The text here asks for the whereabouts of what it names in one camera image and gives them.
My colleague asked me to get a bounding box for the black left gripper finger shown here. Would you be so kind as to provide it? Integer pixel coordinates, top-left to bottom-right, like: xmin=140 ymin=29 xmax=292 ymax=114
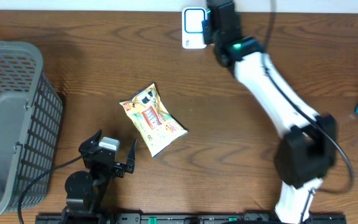
xmin=126 ymin=140 xmax=136 ymax=173
xmin=78 ymin=129 xmax=102 ymax=152

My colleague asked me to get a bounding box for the yellow snack bag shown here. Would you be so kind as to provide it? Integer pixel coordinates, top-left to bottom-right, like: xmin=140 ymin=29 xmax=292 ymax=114
xmin=120 ymin=84 xmax=188 ymax=157

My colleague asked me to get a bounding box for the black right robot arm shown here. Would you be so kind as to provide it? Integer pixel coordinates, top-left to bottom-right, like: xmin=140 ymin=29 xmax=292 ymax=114
xmin=202 ymin=1 xmax=336 ymax=223

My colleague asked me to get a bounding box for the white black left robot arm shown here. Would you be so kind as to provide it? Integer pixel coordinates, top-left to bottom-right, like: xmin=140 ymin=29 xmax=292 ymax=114
xmin=65 ymin=130 xmax=137 ymax=214

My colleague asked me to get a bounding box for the white barcode scanner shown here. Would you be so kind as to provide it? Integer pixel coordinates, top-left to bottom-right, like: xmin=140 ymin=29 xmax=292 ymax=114
xmin=181 ymin=7 xmax=207 ymax=49

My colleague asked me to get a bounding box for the grey plastic shopping basket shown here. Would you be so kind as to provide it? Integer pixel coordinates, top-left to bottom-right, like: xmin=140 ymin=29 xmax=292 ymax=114
xmin=0 ymin=40 xmax=63 ymax=216

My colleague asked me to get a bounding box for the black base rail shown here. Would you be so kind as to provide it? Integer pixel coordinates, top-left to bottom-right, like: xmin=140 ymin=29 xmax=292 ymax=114
xmin=35 ymin=212 xmax=347 ymax=224

